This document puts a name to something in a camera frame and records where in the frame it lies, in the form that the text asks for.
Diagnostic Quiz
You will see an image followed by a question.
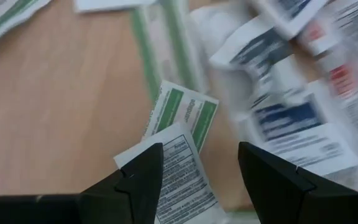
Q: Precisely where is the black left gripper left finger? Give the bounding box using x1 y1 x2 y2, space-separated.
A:
78 142 165 224

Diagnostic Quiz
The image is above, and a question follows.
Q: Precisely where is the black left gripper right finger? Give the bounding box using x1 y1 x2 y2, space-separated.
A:
237 141 358 224

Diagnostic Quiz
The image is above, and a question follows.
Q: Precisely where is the white drug facts packet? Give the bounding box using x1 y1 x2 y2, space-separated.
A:
113 122 229 224

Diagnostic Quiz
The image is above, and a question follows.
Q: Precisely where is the white first aid packet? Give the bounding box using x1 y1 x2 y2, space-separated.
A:
209 18 295 82
73 0 158 14
259 124 358 179

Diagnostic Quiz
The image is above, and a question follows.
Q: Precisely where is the short green striped bandage wrapper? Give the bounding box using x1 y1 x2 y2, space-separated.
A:
141 80 220 155

